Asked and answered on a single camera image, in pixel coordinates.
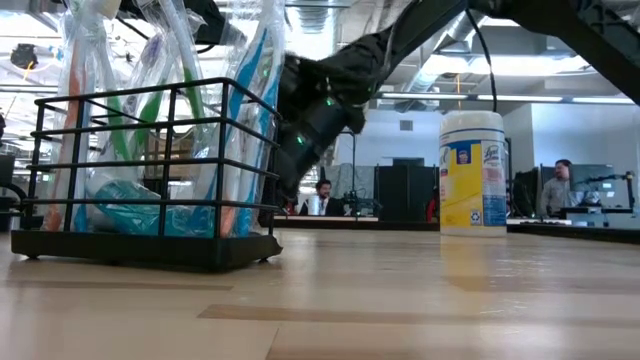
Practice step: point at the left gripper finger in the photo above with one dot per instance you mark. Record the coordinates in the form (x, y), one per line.
(215, 22)

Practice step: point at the blue white toothbrush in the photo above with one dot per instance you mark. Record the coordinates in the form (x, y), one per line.
(262, 125)
(245, 80)

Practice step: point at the orange toothbrush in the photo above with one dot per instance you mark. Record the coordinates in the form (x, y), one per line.
(75, 100)
(229, 215)

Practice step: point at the orange-white toothbrush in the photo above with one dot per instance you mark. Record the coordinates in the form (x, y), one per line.
(116, 130)

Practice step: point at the Lysol wipes canister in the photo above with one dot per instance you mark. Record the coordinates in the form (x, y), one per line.
(470, 190)

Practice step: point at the blue mouthwash bottle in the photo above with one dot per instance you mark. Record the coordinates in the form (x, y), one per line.
(185, 222)

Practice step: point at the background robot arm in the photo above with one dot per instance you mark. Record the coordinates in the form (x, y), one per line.
(360, 202)

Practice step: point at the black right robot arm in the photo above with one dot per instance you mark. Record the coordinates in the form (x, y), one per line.
(425, 20)

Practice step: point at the person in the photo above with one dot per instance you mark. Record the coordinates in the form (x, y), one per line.
(562, 192)
(431, 210)
(325, 202)

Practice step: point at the white cup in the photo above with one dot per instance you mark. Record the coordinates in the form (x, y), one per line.
(314, 206)

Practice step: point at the ceiling strip light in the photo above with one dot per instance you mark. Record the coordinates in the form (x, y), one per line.
(515, 99)
(425, 96)

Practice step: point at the black cabinets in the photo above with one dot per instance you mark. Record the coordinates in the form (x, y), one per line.
(400, 195)

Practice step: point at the cardboard boxes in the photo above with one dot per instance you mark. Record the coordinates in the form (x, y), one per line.
(170, 150)

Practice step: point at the black ceiling speaker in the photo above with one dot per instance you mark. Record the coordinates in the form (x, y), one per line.
(24, 56)

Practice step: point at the blue background machine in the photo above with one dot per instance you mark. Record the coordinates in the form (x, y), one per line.
(600, 195)

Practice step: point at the silver spiral ventilation duct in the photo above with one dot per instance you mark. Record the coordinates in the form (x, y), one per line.
(315, 20)
(435, 65)

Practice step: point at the black aluminium table frame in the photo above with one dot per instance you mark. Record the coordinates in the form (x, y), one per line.
(575, 234)

